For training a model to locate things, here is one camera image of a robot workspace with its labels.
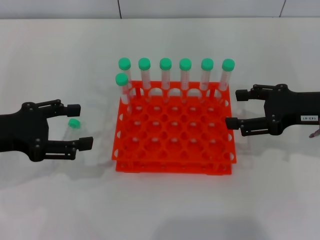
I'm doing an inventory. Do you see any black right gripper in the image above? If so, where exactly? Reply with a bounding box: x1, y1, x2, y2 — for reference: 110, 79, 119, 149
225, 84, 320, 137

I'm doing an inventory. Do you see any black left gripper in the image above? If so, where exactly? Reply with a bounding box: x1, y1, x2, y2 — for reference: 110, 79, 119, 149
0, 99, 94, 162

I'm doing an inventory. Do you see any clear test tube green cap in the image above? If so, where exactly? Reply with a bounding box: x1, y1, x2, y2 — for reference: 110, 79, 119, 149
159, 57, 173, 103
217, 58, 236, 102
199, 58, 214, 103
138, 57, 152, 103
115, 72, 133, 115
179, 58, 193, 103
118, 57, 135, 101
61, 118, 82, 148

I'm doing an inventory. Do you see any orange test tube rack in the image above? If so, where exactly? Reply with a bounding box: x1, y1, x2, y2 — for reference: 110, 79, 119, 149
111, 80, 237, 177

